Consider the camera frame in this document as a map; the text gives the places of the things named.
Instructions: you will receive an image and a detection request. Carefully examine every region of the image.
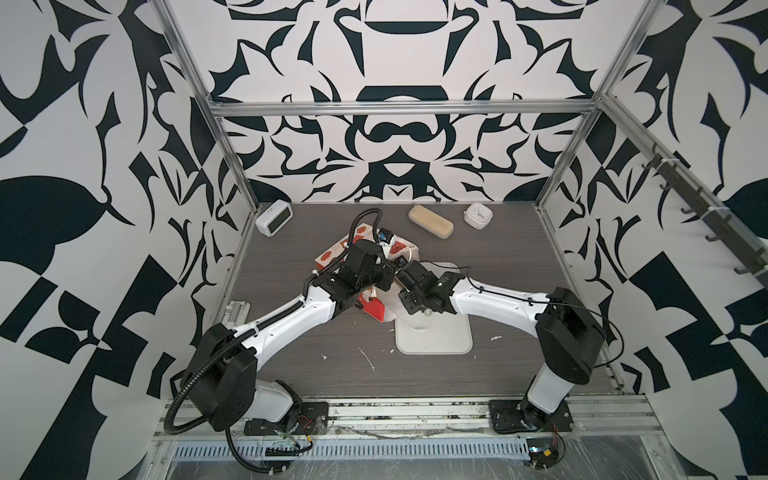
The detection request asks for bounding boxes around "silver metal bracket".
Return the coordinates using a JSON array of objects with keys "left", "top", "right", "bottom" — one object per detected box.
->
[{"left": 221, "top": 301, "right": 250, "bottom": 329}]

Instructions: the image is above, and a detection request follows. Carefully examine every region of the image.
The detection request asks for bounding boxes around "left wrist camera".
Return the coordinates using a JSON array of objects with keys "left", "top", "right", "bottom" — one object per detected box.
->
[{"left": 376, "top": 228, "right": 394, "bottom": 245}]

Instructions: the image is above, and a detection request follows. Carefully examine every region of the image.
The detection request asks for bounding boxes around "small electronics board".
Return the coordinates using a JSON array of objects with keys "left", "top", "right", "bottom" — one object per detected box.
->
[{"left": 526, "top": 435, "right": 567, "bottom": 471}]

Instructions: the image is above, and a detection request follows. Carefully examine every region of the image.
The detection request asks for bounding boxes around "white slotted cable duct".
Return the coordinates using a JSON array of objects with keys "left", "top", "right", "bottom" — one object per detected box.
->
[{"left": 170, "top": 436, "right": 532, "bottom": 462}]

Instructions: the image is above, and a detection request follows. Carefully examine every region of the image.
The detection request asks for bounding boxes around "white digital alarm clock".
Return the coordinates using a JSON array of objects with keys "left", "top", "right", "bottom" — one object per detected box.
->
[{"left": 255, "top": 200, "right": 293, "bottom": 237}]

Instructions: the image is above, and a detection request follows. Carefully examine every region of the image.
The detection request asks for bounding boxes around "white rectangular tray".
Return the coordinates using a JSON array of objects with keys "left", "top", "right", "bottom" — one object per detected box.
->
[{"left": 387, "top": 278, "right": 473, "bottom": 355}]

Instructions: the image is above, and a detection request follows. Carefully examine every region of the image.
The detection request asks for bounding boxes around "beige oblong sponge block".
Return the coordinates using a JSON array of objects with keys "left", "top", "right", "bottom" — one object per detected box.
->
[{"left": 408, "top": 205, "right": 454, "bottom": 240}]

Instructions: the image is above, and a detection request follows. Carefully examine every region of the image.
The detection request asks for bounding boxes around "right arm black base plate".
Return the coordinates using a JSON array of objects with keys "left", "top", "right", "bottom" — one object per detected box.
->
[{"left": 488, "top": 399, "right": 573, "bottom": 435}]

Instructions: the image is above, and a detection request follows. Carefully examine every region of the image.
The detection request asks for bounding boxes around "black corrugated cable conduit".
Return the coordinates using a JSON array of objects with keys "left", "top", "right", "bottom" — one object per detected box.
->
[{"left": 163, "top": 206, "right": 385, "bottom": 476}]

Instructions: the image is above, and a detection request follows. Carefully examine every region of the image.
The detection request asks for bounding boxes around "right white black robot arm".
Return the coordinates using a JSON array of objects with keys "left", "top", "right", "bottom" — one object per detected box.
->
[{"left": 396, "top": 261, "right": 606, "bottom": 433}]

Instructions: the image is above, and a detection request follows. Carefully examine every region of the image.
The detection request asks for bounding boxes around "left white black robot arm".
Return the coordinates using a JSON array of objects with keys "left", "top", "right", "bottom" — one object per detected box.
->
[{"left": 163, "top": 239, "right": 396, "bottom": 435}]

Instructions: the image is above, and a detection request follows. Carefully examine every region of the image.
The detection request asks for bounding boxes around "small white lidded container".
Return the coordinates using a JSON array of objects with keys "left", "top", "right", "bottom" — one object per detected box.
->
[{"left": 463, "top": 203, "right": 493, "bottom": 230}]

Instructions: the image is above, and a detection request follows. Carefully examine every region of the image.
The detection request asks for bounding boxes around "white red paper bag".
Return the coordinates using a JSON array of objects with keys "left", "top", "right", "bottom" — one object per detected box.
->
[{"left": 306, "top": 229, "right": 419, "bottom": 323}]

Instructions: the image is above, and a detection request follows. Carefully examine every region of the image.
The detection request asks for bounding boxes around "black wall hook rail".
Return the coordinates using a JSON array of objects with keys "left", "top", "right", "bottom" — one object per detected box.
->
[{"left": 643, "top": 142, "right": 767, "bottom": 289}]

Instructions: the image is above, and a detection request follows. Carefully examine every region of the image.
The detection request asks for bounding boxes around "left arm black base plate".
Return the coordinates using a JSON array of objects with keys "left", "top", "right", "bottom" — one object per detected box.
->
[{"left": 244, "top": 401, "right": 329, "bottom": 436}]

